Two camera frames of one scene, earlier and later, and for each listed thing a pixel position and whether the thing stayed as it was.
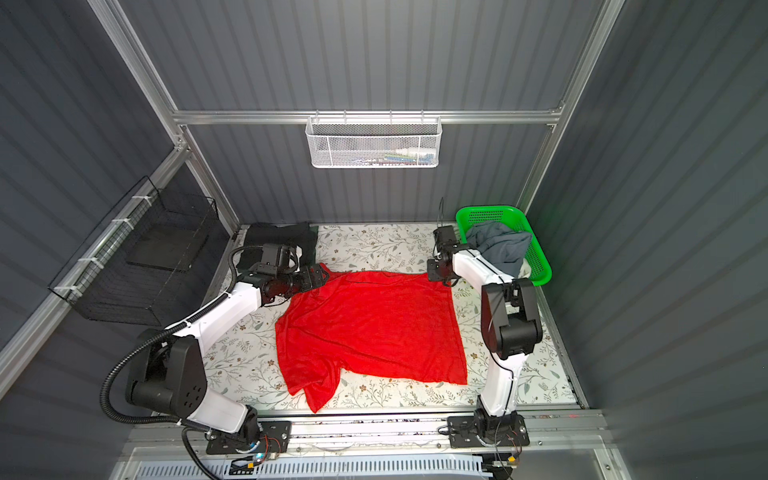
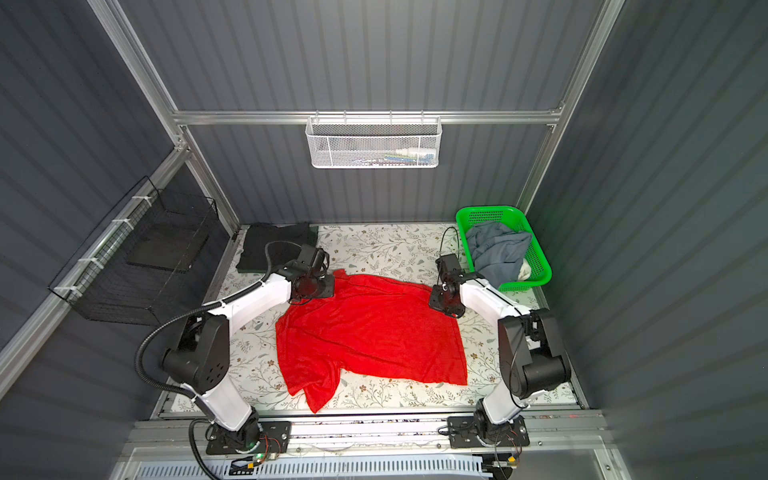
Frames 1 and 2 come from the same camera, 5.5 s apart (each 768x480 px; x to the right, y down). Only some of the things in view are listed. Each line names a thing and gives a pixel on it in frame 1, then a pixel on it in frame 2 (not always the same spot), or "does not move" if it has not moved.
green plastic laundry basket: (469, 216) does not move
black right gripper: (433, 276) to (434, 300)
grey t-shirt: (502, 246) does not move
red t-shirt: (400, 324) does not move
